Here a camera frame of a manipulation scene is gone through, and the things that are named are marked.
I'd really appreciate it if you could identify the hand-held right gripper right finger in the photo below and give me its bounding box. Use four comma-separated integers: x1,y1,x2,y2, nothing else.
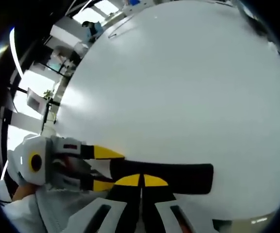
142,174,214,233

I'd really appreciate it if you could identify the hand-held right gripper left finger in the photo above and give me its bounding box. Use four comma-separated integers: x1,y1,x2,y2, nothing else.
66,173,143,233

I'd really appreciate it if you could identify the black cloth strip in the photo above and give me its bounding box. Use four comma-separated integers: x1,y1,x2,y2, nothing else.
109,159,214,195

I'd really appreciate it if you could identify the person's left hand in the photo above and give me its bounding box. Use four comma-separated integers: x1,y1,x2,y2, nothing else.
12,182,38,201

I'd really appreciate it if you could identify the computer monitor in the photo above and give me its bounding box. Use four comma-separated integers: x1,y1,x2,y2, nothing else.
27,88,45,109

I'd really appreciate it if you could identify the black cable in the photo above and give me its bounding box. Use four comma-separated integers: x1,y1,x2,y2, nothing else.
107,14,136,39

